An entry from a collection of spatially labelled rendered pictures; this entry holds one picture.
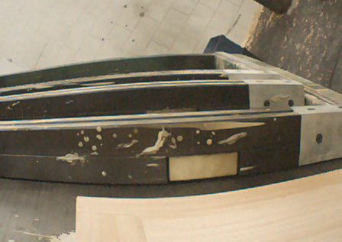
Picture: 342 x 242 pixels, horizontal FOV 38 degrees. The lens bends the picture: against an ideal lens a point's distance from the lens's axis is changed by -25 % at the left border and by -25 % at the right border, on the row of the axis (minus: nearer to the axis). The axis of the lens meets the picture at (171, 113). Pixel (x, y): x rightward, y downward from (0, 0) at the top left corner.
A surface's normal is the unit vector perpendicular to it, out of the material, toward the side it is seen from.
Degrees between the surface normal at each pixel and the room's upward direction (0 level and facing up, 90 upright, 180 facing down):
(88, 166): 90
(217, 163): 90
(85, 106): 90
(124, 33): 90
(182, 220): 60
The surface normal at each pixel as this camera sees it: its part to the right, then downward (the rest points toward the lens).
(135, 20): 0.15, 0.08
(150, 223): -0.03, -0.99
